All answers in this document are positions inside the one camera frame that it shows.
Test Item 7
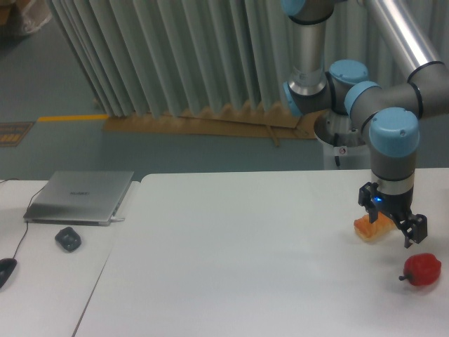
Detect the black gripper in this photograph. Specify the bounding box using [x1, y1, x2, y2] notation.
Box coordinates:
[358, 182, 428, 249]

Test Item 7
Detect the orange toy bread loaf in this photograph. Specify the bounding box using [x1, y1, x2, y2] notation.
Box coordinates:
[354, 213, 396, 242]

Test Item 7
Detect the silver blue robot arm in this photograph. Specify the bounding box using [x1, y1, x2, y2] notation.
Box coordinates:
[281, 1, 448, 247]

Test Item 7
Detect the red toy bell pepper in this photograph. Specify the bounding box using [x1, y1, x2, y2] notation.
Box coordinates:
[398, 253, 441, 286]

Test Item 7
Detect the white usb plug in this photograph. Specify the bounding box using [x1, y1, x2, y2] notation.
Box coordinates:
[110, 217, 125, 223]

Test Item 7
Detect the grey-green pleated curtain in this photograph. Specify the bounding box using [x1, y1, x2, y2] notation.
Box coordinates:
[48, 1, 334, 117]

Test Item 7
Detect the silver closed laptop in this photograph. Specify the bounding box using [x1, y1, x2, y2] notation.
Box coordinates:
[23, 171, 133, 225]

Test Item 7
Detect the black small controller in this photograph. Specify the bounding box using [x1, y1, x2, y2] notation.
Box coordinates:
[55, 227, 82, 253]

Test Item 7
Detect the brown floor sign mat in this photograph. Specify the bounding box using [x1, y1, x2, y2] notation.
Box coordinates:
[0, 121, 35, 147]

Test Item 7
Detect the black computer mouse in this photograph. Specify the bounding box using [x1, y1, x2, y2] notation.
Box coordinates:
[0, 258, 18, 288]

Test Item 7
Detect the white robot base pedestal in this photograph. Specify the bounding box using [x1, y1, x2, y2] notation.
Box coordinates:
[314, 110, 370, 170]

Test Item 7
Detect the black mouse cable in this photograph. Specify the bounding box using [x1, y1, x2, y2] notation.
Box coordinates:
[0, 178, 46, 260]

